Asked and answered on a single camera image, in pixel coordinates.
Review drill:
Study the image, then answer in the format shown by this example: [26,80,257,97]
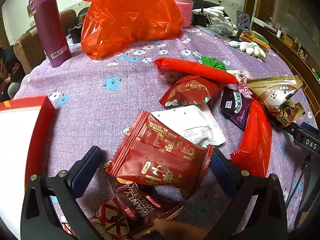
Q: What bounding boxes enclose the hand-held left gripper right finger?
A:
[200,148,288,240]

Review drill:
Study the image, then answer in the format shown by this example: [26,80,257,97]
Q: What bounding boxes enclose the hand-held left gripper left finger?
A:
[21,146,105,240]

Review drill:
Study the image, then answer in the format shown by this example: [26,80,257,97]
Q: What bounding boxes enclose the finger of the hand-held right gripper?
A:
[281,121,313,140]

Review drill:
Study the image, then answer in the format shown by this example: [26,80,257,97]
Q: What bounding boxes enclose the brown snack packet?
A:
[269,100,306,129]

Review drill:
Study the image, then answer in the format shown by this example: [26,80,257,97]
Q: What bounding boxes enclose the beige gold snack packet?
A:
[246,75,303,110]

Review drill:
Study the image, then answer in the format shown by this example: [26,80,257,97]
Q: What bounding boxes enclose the red white lattice packet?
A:
[89,197,133,240]

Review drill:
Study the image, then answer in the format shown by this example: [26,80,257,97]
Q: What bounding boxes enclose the purple snack packet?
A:
[220,86,252,131]

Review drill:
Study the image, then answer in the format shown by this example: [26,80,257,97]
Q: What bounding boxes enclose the white pink snack packet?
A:
[151,105,225,147]

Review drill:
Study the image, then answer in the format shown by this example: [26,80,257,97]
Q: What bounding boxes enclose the dark red snack packet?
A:
[105,110,215,200]

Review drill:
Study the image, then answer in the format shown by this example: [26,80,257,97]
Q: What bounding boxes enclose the maroon snack packet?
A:
[114,177,185,238]

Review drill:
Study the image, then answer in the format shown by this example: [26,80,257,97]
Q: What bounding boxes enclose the red cardboard box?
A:
[0,95,56,240]

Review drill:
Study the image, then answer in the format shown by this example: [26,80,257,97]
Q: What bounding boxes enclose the bright red snack packet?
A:
[159,75,222,108]

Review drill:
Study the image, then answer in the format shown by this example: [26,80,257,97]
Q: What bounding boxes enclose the long glossy red packet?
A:
[153,57,237,85]
[230,99,272,178]

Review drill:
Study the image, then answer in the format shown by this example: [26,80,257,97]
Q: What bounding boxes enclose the orange-brown packet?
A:
[154,219,208,240]

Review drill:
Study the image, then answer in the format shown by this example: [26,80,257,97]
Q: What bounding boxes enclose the pink white candy packet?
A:
[226,70,253,97]

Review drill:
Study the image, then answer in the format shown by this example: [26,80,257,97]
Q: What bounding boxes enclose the white glove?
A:
[229,40,267,60]

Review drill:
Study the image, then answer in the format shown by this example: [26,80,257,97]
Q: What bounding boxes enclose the yellow stick packets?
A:
[241,31,270,53]

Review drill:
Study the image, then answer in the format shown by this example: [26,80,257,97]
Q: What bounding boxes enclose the green candy packet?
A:
[200,56,227,72]

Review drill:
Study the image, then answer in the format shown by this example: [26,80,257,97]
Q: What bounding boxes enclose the grey metal stand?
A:
[236,10,251,37]

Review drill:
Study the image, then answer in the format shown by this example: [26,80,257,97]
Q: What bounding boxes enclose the clear plastic bag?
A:
[196,24,235,39]

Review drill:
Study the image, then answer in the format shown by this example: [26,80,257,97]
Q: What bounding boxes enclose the brown armchair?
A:
[14,26,47,75]

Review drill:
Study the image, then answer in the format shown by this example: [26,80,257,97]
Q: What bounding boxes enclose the pair of white gloves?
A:
[200,6,237,28]

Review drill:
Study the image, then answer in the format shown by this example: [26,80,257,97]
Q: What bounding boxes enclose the black container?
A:
[68,24,84,44]

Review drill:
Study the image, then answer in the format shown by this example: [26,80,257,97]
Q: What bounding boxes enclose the purple thermos bottle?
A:
[28,0,73,68]

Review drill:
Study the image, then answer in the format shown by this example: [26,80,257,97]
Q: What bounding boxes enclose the black device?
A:
[191,0,225,27]

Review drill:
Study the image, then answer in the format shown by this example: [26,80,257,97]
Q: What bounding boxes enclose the brown chair back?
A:
[59,9,77,30]

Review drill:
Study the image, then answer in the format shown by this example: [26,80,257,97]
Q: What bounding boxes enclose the pink thermos bottle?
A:
[171,0,194,28]

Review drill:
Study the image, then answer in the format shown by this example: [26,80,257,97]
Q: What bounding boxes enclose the red plastic bag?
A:
[68,0,184,61]

